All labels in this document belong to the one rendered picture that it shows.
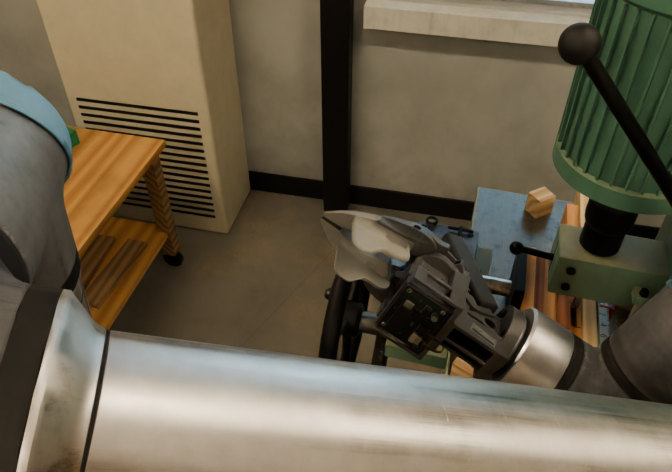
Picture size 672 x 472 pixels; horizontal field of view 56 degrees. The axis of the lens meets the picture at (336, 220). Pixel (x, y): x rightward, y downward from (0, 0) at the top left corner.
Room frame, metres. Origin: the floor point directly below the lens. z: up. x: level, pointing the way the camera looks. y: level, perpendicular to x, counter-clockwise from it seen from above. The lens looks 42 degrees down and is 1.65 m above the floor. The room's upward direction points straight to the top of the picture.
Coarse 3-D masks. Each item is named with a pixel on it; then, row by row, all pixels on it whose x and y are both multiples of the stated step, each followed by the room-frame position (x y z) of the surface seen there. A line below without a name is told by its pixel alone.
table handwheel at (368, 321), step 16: (336, 288) 0.64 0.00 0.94; (352, 288) 0.73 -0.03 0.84; (336, 304) 0.61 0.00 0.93; (352, 304) 0.70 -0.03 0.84; (336, 320) 0.60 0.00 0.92; (352, 320) 0.67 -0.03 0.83; (368, 320) 0.67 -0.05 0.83; (336, 336) 0.58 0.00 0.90; (352, 336) 0.66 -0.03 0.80; (320, 352) 0.57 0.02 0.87; (336, 352) 0.57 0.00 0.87; (352, 352) 0.71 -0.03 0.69
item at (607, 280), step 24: (576, 240) 0.61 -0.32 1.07; (624, 240) 0.61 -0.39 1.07; (648, 240) 0.61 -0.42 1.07; (552, 264) 0.60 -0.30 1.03; (576, 264) 0.57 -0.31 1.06; (600, 264) 0.56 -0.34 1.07; (624, 264) 0.56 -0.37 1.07; (648, 264) 0.56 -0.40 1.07; (552, 288) 0.58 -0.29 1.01; (576, 288) 0.57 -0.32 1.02; (600, 288) 0.56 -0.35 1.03; (624, 288) 0.55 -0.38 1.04
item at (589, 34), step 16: (576, 32) 0.49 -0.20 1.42; (592, 32) 0.48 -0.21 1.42; (560, 48) 0.49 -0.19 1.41; (576, 48) 0.48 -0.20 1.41; (592, 48) 0.48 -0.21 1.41; (576, 64) 0.48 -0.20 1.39; (592, 64) 0.48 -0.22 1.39; (592, 80) 0.48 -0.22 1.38; (608, 80) 0.48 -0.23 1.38; (608, 96) 0.48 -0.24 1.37; (624, 112) 0.47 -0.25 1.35; (624, 128) 0.47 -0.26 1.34; (640, 128) 0.47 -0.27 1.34; (640, 144) 0.47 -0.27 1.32; (656, 160) 0.46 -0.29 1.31; (656, 176) 0.46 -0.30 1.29
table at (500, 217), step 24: (480, 192) 0.92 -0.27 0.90; (504, 192) 0.92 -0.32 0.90; (480, 216) 0.85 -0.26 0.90; (504, 216) 0.85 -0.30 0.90; (528, 216) 0.85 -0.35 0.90; (552, 216) 0.85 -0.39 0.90; (480, 240) 0.79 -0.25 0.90; (504, 240) 0.79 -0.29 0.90; (528, 240) 0.79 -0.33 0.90; (552, 240) 0.79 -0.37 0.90; (504, 264) 0.73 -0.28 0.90; (408, 360) 0.58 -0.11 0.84; (432, 360) 0.57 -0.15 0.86
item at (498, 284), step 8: (520, 256) 0.65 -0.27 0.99; (520, 264) 0.64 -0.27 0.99; (512, 272) 0.66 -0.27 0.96; (520, 272) 0.62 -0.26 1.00; (488, 280) 0.64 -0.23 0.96; (496, 280) 0.64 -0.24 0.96; (504, 280) 0.64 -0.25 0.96; (512, 280) 0.63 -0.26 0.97; (520, 280) 0.61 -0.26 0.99; (496, 288) 0.63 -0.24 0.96; (504, 288) 0.62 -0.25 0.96; (512, 288) 0.61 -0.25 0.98; (520, 288) 0.59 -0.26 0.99; (512, 296) 0.59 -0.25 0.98; (520, 296) 0.58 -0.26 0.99; (512, 304) 0.59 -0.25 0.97; (520, 304) 0.58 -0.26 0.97
